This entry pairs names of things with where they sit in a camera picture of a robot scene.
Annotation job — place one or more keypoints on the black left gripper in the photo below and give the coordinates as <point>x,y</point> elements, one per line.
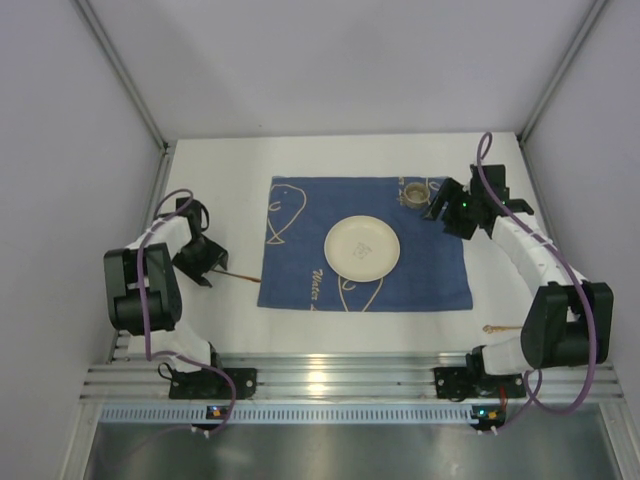
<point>201,260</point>

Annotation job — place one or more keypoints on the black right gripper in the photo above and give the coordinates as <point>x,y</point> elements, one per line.
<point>447,211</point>

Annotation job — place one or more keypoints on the copper fork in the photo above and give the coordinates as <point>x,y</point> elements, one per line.
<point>238,276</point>

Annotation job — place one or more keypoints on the small glass cup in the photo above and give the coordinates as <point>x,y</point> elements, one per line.
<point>416,195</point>

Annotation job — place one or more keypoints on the blue cloth placemat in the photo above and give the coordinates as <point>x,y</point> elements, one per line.
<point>430,275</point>

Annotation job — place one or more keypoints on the cream ceramic plate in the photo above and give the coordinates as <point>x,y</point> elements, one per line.
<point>362,248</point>

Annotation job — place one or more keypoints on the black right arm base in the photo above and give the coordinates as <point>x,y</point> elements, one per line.
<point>459,383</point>

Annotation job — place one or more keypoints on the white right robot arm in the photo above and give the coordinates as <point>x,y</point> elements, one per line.
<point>569,321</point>

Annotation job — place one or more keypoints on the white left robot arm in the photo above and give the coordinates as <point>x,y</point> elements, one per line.
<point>142,288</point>

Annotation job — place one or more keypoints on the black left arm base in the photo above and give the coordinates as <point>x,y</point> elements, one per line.
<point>207,385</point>

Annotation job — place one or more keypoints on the gold spoon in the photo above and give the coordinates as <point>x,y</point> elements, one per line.
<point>491,329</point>

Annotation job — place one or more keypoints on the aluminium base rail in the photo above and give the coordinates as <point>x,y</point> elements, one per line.
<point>317,377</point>

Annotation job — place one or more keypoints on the slotted cable duct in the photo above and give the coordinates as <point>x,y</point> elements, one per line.
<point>303,414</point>

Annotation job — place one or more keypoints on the right corner frame post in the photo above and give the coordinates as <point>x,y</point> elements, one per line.
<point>579,38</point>

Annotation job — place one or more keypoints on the corner frame post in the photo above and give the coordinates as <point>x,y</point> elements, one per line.
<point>579,38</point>
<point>107,48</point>

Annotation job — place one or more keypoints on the left corner frame post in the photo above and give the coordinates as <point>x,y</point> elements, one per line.
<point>107,48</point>

